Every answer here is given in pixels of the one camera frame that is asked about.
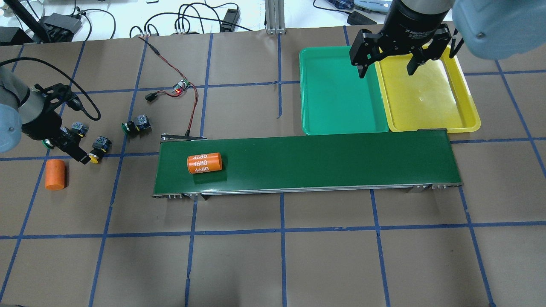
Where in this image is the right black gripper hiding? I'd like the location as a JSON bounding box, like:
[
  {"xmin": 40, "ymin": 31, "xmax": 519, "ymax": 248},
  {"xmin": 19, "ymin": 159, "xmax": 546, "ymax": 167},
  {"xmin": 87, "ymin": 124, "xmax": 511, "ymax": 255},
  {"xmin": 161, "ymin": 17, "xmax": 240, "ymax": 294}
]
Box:
[{"xmin": 349, "ymin": 0, "xmax": 452, "ymax": 78}]

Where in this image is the green push button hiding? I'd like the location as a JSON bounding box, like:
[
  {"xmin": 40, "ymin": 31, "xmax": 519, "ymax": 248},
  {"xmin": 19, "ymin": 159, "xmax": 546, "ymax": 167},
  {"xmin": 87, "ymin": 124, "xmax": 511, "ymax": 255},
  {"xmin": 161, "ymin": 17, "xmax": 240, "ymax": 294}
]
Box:
[
  {"xmin": 42, "ymin": 139, "xmax": 55, "ymax": 150},
  {"xmin": 121, "ymin": 113, "xmax": 151, "ymax": 136}
]

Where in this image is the black power adapter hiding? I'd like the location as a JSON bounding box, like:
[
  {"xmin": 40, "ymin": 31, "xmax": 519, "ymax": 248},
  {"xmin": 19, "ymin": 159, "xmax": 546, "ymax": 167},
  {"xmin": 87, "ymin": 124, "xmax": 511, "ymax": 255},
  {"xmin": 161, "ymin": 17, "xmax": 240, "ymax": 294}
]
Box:
[{"xmin": 220, "ymin": 9, "xmax": 240, "ymax": 33}]

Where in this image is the green tray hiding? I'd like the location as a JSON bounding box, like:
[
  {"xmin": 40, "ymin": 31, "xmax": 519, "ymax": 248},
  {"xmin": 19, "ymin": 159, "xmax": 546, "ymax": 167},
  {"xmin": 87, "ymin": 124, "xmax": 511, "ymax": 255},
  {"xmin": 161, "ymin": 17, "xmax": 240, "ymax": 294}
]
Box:
[{"xmin": 299, "ymin": 46, "xmax": 389, "ymax": 136}]

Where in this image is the yellow tray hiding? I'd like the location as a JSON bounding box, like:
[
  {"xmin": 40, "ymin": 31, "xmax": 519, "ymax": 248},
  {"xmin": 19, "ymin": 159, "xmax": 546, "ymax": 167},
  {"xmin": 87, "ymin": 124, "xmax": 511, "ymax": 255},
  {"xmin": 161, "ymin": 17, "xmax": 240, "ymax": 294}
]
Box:
[{"xmin": 375, "ymin": 47, "xmax": 481, "ymax": 133}]

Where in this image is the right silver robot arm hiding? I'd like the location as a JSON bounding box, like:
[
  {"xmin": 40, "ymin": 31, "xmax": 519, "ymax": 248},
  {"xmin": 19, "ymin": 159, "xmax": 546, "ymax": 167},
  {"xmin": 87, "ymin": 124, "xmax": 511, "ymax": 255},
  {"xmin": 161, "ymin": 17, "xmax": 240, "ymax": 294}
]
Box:
[{"xmin": 349, "ymin": 0, "xmax": 546, "ymax": 78}]

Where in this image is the plain orange cylinder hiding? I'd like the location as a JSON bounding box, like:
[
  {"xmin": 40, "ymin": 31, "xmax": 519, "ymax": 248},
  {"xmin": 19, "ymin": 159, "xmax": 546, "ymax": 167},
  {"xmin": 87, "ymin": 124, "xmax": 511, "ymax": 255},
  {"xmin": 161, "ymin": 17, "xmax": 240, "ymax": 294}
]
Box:
[{"xmin": 44, "ymin": 159, "xmax": 66, "ymax": 191}]

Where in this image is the green conveyor belt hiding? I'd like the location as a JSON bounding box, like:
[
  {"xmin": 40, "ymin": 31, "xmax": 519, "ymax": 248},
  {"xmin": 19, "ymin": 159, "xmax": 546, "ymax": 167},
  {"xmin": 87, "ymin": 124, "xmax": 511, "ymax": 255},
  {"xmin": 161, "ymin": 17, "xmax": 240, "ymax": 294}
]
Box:
[{"xmin": 152, "ymin": 130, "xmax": 463, "ymax": 198}]

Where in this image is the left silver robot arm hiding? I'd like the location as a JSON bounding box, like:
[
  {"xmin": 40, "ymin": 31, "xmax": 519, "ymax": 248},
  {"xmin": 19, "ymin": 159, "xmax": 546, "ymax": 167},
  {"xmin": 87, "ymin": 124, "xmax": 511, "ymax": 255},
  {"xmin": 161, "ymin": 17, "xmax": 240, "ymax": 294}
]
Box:
[{"xmin": 0, "ymin": 67, "xmax": 90, "ymax": 165}]

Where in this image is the red black wire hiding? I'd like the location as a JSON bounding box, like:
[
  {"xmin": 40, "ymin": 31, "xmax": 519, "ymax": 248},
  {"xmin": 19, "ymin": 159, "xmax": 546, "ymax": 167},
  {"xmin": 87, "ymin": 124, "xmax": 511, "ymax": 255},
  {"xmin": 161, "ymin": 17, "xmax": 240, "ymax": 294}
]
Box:
[{"xmin": 139, "ymin": 36, "xmax": 199, "ymax": 137}]

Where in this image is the blue plaid umbrella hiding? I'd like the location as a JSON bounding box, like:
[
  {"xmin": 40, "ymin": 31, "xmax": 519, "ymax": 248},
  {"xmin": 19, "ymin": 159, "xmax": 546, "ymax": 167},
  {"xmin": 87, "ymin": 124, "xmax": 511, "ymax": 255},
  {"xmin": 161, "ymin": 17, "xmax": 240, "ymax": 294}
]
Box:
[{"xmin": 327, "ymin": 0, "xmax": 354, "ymax": 10}]

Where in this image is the small controller circuit board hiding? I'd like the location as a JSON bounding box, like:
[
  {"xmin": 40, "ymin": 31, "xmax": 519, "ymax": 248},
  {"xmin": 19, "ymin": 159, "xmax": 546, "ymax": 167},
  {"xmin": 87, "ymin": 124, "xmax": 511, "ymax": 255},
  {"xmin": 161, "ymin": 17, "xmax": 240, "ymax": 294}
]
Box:
[{"xmin": 172, "ymin": 78, "xmax": 191, "ymax": 96}]

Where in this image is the yellow push button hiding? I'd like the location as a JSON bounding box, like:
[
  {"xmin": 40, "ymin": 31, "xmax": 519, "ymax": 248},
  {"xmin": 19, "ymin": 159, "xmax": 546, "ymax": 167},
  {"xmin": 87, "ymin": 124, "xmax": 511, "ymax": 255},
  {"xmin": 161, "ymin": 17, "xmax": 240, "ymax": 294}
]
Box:
[
  {"xmin": 88, "ymin": 136, "xmax": 112, "ymax": 164},
  {"xmin": 70, "ymin": 121, "xmax": 89, "ymax": 138}
]

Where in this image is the orange cylinder labelled 4680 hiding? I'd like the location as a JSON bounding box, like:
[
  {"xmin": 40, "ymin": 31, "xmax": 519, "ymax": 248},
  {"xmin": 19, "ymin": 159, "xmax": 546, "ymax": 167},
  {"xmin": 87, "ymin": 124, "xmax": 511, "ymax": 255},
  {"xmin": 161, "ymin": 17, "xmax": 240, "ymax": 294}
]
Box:
[{"xmin": 187, "ymin": 152, "xmax": 224, "ymax": 174}]

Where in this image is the aluminium frame post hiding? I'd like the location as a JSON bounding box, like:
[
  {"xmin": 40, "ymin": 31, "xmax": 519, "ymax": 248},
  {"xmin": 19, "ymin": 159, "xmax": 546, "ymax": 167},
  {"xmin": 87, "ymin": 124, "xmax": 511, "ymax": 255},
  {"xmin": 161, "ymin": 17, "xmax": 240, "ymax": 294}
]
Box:
[{"xmin": 264, "ymin": 0, "xmax": 286, "ymax": 35}]

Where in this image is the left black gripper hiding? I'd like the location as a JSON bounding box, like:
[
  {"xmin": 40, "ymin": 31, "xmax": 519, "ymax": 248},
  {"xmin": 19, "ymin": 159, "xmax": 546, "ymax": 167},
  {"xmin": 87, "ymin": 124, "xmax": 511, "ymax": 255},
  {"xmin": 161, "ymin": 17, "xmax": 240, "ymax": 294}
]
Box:
[{"xmin": 21, "ymin": 83, "xmax": 90, "ymax": 165}]

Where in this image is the blue teach pendant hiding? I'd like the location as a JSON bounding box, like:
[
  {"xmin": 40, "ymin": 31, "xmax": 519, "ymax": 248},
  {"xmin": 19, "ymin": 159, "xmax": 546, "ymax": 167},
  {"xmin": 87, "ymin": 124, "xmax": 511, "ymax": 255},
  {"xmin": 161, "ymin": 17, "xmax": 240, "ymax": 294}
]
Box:
[{"xmin": 354, "ymin": 0, "xmax": 392, "ymax": 13}]

